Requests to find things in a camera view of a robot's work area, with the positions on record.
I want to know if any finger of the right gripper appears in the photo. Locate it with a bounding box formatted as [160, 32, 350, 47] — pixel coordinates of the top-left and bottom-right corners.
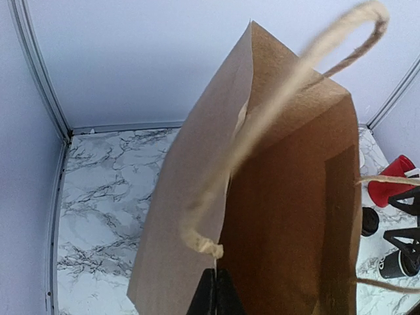
[388, 186, 420, 216]
[383, 227, 419, 263]

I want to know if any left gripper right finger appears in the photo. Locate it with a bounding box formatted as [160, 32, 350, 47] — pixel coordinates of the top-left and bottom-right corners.
[216, 269, 246, 315]

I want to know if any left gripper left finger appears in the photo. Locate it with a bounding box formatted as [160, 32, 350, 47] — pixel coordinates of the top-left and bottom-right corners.
[186, 268, 217, 315]

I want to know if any black paper coffee cup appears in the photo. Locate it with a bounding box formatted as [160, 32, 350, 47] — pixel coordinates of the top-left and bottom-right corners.
[378, 250, 419, 279]

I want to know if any brown paper bag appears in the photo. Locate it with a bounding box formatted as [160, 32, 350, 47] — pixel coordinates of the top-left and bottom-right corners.
[126, 0, 420, 315]

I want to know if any red cylindrical container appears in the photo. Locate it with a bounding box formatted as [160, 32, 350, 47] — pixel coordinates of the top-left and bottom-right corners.
[367, 155, 416, 208]

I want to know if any stack of paper cups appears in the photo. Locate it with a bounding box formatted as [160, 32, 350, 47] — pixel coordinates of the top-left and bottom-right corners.
[359, 149, 365, 168]

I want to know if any right aluminium frame post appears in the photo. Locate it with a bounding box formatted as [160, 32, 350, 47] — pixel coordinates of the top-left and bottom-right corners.
[366, 56, 420, 130]

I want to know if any aluminium frame post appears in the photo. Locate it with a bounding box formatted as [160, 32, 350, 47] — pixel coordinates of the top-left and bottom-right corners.
[366, 56, 420, 130]
[7, 0, 72, 144]

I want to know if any left aluminium frame post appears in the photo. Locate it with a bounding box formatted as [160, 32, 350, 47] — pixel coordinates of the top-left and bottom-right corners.
[7, 0, 72, 144]

